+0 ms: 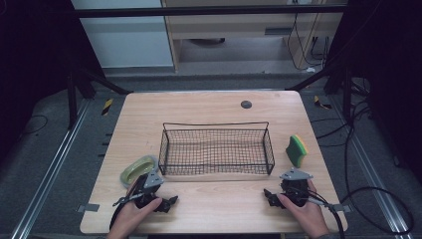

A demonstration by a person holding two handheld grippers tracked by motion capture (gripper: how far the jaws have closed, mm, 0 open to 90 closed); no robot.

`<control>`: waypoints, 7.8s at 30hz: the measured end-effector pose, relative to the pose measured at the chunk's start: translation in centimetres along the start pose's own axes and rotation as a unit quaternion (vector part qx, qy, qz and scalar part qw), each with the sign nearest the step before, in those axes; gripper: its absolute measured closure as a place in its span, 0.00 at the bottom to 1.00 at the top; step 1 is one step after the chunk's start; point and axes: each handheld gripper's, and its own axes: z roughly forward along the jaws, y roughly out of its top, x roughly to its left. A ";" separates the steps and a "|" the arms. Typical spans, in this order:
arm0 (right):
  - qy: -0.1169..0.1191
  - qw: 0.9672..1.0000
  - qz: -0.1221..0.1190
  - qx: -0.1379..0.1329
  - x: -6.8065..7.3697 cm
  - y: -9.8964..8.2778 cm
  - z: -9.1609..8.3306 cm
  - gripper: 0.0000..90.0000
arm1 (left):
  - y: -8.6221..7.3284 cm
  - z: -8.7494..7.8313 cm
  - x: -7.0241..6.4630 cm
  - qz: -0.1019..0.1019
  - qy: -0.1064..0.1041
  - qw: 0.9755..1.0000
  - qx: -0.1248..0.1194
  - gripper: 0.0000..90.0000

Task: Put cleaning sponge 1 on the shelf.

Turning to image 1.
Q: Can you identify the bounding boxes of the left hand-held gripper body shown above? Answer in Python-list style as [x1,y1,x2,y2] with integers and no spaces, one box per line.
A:
[130,170,166,210]

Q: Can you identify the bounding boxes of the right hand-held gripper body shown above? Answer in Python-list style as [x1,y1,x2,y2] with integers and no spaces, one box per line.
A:
[279,167,314,208]

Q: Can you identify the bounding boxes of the green soap dish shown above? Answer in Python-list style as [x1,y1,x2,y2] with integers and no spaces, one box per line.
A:
[119,154,159,187]

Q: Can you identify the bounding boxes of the green and yellow sponge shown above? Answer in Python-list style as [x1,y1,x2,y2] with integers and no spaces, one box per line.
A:
[285,133,310,169]

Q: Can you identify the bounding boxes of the black wire basket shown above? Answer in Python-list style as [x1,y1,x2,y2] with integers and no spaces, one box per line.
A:
[157,120,277,176]

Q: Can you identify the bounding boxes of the person's right hand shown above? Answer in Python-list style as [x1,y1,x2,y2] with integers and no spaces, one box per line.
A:
[277,178,330,239]

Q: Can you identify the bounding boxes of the person's left hand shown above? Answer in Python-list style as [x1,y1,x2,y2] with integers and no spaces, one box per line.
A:
[106,196,163,239]

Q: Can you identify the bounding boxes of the yellow and black tape strip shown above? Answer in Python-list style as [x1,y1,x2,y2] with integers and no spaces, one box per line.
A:
[313,95,332,111]
[101,98,114,117]

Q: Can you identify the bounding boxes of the black metal stand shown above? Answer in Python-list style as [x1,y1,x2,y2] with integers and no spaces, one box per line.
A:
[287,59,354,122]
[66,64,132,130]

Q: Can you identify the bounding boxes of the white cabinet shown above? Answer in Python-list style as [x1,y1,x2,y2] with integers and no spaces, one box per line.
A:
[70,0,174,69]

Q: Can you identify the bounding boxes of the black curtain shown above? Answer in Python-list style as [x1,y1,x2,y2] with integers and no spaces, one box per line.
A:
[0,0,105,160]
[326,0,422,182]

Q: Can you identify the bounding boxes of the light wooden desk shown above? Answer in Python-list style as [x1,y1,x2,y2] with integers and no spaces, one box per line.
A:
[161,0,347,73]

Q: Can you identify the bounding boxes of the black horizontal bar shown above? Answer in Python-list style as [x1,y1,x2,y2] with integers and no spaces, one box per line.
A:
[74,4,347,18]

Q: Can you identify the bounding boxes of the left hand-held gripper cable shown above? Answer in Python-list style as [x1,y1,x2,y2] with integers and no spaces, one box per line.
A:
[108,192,145,232]

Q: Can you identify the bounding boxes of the long black floor cable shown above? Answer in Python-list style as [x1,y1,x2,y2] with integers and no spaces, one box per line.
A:
[340,99,415,235]

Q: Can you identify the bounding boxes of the thin black floor cable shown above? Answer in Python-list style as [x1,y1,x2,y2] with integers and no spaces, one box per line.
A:
[315,106,371,140]

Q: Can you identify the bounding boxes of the grey metal table bracket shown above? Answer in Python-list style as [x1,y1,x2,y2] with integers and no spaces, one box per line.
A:
[77,203,101,213]
[331,203,352,213]

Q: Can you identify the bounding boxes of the aluminium floor rail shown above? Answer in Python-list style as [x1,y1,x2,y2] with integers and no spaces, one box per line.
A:
[9,99,92,239]
[331,98,414,239]

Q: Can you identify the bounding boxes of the curved black floor cable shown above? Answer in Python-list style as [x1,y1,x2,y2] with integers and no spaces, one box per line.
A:
[19,114,49,135]

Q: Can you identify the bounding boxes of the hanging black desk cables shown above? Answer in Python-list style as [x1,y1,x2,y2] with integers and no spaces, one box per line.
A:
[287,13,329,72]

